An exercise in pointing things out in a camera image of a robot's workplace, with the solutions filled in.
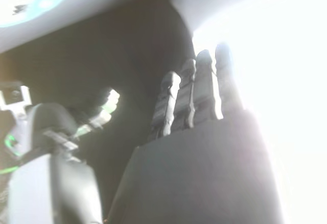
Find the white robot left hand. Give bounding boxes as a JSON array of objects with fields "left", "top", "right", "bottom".
[{"left": 7, "top": 42, "right": 284, "bottom": 224}]

